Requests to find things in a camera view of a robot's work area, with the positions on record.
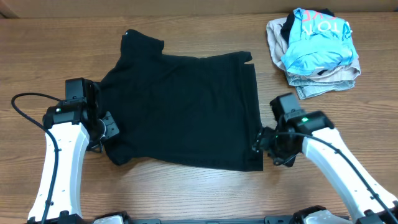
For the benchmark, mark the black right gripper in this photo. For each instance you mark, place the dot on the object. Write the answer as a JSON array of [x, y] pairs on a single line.
[[262, 140]]

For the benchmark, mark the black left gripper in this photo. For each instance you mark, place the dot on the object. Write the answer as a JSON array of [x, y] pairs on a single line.
[[110, 125]]

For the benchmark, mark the black t-shirt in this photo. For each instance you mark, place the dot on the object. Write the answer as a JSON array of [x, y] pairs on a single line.
[[201, 112]]

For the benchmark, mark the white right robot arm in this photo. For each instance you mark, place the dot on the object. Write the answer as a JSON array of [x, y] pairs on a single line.
[[314, 135]]

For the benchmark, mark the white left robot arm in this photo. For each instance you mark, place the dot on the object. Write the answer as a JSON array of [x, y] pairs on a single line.
[[74, 126]]

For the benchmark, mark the grey denim folded garment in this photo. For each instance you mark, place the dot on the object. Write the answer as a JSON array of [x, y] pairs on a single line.
[[307, 88]]

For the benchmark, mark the beige folded garment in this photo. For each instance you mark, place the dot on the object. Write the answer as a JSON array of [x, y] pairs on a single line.
[[278, 47]]

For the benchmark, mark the light blue printed t-shirt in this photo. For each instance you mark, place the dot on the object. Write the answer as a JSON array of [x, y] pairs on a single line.
[[318, 41]]

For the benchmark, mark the black garment in pile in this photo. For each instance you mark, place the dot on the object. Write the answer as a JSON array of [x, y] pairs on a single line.
[[286, 28]]

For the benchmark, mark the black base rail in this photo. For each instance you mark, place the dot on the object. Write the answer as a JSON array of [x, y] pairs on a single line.
[[284, 219]]

